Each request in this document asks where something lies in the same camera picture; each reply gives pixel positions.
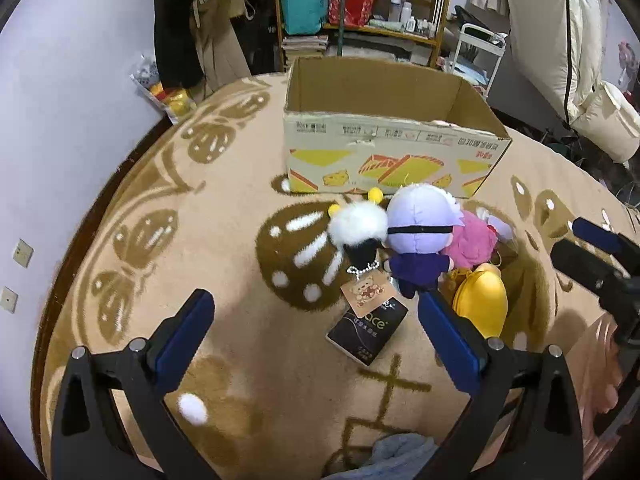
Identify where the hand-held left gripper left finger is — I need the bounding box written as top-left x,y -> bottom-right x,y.
50,288 -> 222,480

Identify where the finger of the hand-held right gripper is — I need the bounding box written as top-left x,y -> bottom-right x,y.
571,217 -> 640,277
550,239 -> 628,302

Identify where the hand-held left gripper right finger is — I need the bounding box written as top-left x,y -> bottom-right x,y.
419,290 -> 585,480

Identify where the yellow plush pouch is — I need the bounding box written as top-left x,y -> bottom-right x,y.
449,264 -> 509,339

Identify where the pink plush toy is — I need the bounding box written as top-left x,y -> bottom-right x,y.
445,206 -> 514,267

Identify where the purple-haired blindfolded plush doll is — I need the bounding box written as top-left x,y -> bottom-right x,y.
382,183 -> 463,300

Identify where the white fluffy bee plush keychain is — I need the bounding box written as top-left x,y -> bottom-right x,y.
327,187 -> 397,312

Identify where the printed cardboard box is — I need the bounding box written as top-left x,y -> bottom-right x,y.
282,56 -> 512,200

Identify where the person's right hand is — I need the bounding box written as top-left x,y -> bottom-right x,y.
562,310 -> 640,461

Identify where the black tissue packet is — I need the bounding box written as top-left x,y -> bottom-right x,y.
326,300 -> 409,366

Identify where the grey cloth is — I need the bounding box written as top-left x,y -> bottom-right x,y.
325,432 -> 442,480

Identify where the cream down jacket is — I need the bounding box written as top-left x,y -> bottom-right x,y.
500,0 -> 640,164

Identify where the white trolley cart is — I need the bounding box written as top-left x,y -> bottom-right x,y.
444,7 -> 509,99

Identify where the plastic bag of toys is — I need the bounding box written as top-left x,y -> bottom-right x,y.
130,52 -> 199,125

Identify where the wooden shelf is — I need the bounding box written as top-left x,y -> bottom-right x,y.
271,0 -> 456,69

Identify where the beige hanging coat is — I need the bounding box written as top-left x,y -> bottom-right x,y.
187,0 -> 252,95

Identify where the black hanging garment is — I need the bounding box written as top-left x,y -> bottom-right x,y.
152,0 -> 207,89

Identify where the stack of books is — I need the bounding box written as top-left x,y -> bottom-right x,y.
281,35 -> 330,67

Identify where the green pole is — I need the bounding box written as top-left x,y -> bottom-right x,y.
337,0 -> 350,59

